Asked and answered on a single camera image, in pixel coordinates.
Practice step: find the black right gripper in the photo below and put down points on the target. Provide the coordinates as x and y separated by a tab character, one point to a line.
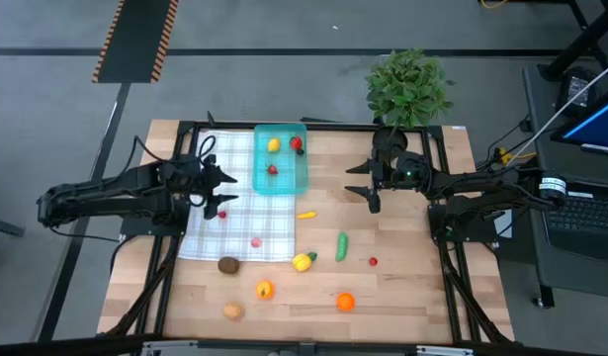
407	173

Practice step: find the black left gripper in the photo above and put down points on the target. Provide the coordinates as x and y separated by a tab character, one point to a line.
195	178

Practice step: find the small pink toy fruit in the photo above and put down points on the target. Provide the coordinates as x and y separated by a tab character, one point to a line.
256	242

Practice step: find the yellow orange toy chili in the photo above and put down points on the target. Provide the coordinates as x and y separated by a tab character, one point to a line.
307	215

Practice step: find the yellow toy lemon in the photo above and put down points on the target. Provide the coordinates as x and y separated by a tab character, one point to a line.
274	145

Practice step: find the green toy pea pod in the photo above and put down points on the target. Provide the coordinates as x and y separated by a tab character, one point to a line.
341	246

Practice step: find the brown toy kiwi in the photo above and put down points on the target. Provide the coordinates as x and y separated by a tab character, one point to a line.
229	265

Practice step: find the small red toy cherry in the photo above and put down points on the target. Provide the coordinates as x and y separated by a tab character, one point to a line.
373	261

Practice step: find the yellow toy pineapple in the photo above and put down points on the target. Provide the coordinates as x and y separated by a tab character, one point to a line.
300	262

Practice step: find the orange toy persimmon with leaf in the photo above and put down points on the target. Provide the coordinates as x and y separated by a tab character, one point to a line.
265	289

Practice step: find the tan toy potato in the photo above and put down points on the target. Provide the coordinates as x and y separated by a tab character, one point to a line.
233	310

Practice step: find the orange toy mandarin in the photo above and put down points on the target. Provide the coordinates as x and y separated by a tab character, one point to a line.
345	302

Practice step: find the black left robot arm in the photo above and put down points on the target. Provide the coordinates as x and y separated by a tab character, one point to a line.
101	195

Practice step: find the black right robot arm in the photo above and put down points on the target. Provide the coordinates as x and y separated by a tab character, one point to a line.
481	183

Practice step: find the teal plastic tupperware container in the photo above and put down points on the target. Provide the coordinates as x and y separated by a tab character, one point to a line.
288	178

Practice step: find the white grey checkered cloth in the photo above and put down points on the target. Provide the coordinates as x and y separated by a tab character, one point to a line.
234	237

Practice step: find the green plant in black pot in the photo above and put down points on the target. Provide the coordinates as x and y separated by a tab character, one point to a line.
407	89

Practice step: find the black orange striped floor mat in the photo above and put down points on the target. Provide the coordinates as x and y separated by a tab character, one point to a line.
135	39

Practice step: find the black laptop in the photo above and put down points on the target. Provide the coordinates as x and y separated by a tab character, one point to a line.
580	222

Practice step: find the grey furniture leg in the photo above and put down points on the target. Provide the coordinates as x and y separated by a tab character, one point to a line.
2	226

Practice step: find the black power adapter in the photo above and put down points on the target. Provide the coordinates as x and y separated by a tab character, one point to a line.
578	91

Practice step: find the monitor with blue screen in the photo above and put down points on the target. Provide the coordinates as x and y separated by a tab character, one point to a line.
597	126

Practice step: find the black stand beam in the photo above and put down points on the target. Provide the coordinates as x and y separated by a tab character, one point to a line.
580	42

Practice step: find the black aluminium table frame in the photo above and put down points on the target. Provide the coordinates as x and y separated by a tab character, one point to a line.
333	126

